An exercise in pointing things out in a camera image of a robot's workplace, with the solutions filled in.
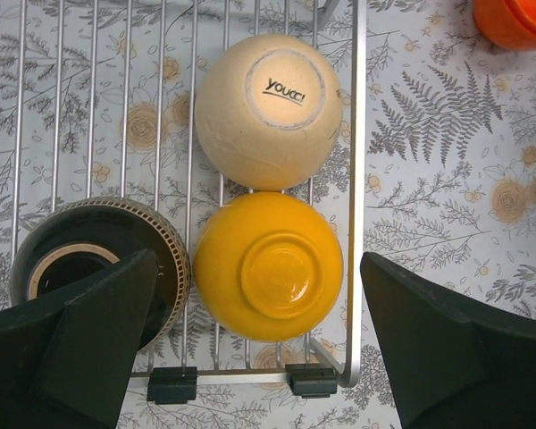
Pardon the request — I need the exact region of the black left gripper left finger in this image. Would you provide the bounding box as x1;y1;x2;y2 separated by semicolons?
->
0;249;157;428

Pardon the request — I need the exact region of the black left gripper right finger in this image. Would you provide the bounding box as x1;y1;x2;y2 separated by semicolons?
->
360;252;536;428

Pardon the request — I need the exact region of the dark brown patterned bowl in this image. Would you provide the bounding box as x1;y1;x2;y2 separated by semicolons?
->
10;197;191;351

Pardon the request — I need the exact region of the yellow bowl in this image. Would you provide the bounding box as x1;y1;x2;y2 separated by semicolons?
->
193;192;344;342

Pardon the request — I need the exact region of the cream beige bowl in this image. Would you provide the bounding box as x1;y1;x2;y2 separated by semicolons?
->
195;33;343;190

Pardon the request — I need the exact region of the orange bowl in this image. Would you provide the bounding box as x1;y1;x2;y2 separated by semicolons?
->
473;0;536;51

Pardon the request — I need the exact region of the metal wire dish rack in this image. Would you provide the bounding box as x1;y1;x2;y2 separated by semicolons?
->
0;1;365;423

